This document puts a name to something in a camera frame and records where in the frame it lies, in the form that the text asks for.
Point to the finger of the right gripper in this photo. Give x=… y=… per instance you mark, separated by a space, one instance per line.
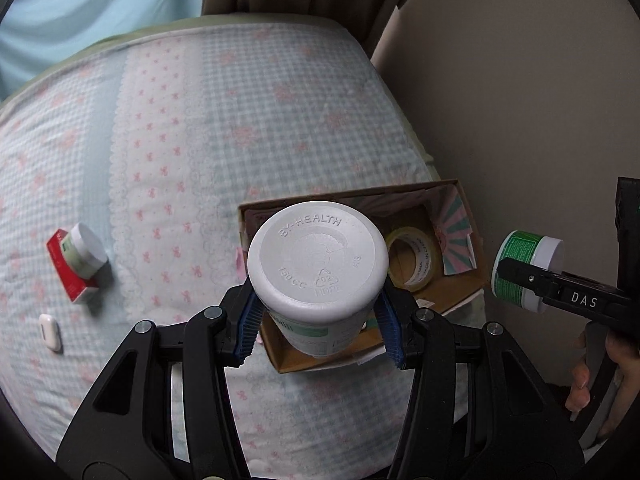
x=584 y=297

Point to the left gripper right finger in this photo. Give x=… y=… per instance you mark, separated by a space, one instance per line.
x=478 y=408

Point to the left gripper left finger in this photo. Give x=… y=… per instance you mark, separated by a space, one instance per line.
x=160 y=408

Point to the green striped white-lid jar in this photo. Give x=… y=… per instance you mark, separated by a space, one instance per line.
x=521 y=260

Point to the white earbuds case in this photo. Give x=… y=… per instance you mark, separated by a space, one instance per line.
x=50 y=333

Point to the light green cream jar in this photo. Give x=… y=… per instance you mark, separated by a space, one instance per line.
x=83 y=251

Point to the white supplement bottle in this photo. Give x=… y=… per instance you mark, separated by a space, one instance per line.
x=318 y=268

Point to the person right hand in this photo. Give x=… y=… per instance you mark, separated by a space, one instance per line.
x=604 y=395

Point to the brown cardboard box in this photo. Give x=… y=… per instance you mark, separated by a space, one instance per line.
x=438 y=208

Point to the yellow tape roll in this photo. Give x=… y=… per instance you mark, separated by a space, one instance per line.
x=412 y=258

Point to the red Marubi box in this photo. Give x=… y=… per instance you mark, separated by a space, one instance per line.
x=78 y=290

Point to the floral checkered bed sheet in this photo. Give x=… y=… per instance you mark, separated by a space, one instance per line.
x=169 y=226

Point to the light blue sheer curtain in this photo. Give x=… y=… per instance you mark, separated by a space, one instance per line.
x=36 y=34

